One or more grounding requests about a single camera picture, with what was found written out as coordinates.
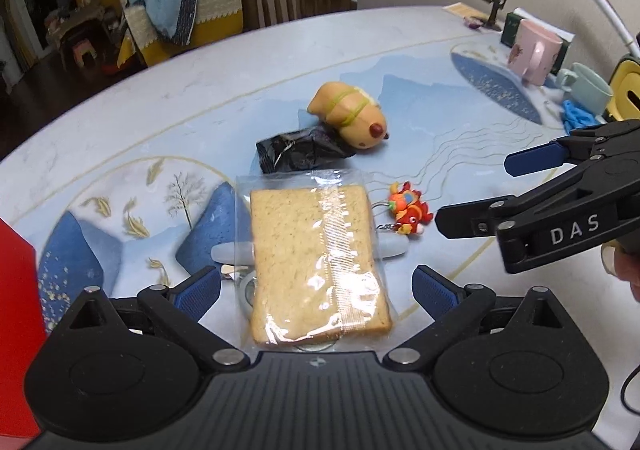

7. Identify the red orange keychain toy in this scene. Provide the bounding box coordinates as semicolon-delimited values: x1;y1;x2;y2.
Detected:
378;181;434;237

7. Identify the bagged bread slice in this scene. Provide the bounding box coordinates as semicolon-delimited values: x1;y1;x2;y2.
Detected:
235;170;394;348

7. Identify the person's right hand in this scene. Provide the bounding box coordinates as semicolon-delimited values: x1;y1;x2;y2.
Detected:
600;241;640;302

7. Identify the blue rubber glove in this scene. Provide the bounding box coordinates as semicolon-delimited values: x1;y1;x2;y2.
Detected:
561;99;604;135

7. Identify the light green mug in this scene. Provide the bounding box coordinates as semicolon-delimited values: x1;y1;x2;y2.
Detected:
555;62;613;115

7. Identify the white green tube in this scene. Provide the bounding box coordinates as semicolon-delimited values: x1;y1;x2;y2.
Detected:
210;230;410;266

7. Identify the yellow container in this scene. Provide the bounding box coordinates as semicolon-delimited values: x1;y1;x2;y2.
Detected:
603;55;640;122

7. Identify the blue patterned table mat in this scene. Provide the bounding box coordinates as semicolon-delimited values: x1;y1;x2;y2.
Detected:
16;36;563;329

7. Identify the pink mug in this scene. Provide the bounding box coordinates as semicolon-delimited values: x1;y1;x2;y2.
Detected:
506;19;563;86

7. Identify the dark green box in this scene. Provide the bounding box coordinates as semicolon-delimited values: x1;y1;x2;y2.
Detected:
500;8;575;84

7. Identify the tan capybara toy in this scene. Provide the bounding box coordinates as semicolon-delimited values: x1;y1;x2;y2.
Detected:
307;81;388;150

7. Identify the red white cardboard box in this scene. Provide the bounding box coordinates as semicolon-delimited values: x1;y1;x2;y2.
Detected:
1;223;46;449

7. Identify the black snack wrapper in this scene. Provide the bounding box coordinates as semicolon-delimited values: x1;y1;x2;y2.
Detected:
256;124;356;174

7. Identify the pink stool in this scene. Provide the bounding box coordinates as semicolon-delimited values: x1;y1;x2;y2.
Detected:
72;39;98;69

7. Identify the blue clothes pile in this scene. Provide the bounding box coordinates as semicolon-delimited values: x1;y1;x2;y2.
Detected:
127;0;198;46

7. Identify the black cable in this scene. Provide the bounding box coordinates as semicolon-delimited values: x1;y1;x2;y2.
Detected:
619;363;640;419

